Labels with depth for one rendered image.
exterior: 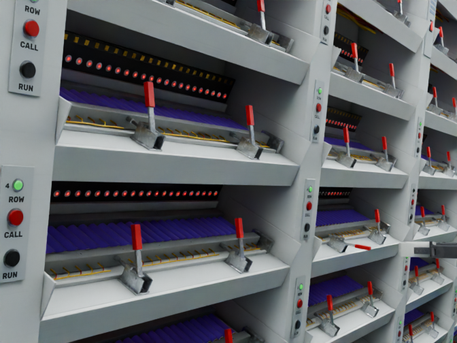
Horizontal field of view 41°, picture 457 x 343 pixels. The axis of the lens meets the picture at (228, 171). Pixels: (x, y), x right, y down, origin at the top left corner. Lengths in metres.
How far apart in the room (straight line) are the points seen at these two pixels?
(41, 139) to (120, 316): 0.27
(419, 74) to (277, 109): 0.73
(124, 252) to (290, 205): 0.42
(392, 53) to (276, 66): 0.84
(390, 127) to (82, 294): 1.26
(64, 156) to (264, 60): 0.47
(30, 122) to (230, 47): 0.40
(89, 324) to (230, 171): 0.35
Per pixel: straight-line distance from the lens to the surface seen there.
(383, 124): 1.88
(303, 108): 1.20
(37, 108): 0.69
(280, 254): 1.21
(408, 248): 1.38
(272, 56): 1.09
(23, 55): 0.68
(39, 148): 0.69
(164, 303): 0.90
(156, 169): 0.85
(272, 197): 1.22
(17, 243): 0.69
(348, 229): 1.62
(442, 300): 2.58
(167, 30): 0.86
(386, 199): 1.87
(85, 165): 0.75
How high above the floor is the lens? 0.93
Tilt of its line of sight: 1 degrees down
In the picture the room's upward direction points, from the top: 5 degrees clockwise
